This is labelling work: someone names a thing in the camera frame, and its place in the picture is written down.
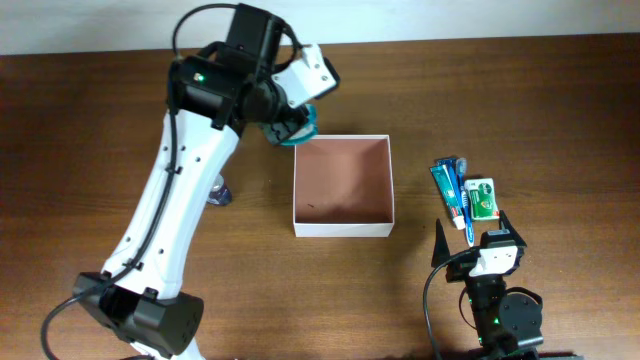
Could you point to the green Dettol soap packet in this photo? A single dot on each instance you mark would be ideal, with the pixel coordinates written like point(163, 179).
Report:
point(482, 199)

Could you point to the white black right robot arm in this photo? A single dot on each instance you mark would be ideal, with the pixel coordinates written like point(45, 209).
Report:
point(507, 320)

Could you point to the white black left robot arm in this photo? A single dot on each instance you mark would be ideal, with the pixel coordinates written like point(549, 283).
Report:
point(211, 97)

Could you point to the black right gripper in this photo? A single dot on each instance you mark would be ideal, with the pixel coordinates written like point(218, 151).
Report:
point(460, 269)

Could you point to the blue white toothbrush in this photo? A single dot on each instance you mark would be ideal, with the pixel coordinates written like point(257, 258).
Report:
point(460, 171)

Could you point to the pink open cardboard box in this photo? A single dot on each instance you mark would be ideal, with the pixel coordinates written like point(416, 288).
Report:
point(343, 187)

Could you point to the clear purple liquid bottle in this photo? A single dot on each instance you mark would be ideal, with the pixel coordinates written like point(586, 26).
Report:
point(219, 194)

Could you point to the green toothpaste tube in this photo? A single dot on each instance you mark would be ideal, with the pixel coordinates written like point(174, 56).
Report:
point(446, 188)

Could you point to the teal mouthwash bottle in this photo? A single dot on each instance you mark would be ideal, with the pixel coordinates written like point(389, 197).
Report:
point(307, 131)

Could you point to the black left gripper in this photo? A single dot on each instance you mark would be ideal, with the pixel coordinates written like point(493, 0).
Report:
point(281, 130)

